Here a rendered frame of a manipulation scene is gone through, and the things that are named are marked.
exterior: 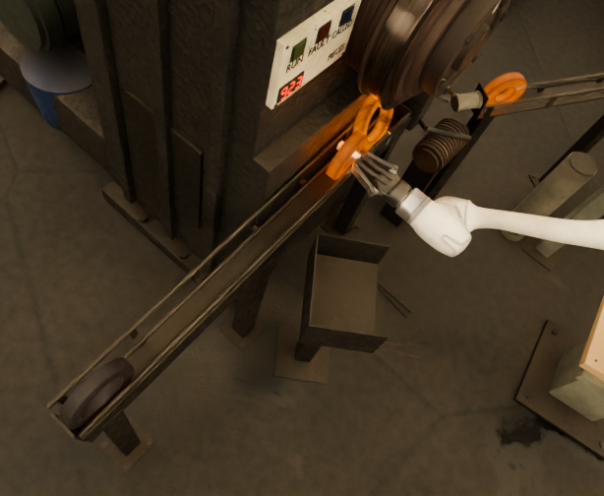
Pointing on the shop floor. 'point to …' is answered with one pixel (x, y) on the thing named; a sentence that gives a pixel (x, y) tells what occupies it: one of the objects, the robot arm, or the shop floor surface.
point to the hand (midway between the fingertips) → (348, 152)
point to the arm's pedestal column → (567, 393)
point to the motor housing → (429, 160)
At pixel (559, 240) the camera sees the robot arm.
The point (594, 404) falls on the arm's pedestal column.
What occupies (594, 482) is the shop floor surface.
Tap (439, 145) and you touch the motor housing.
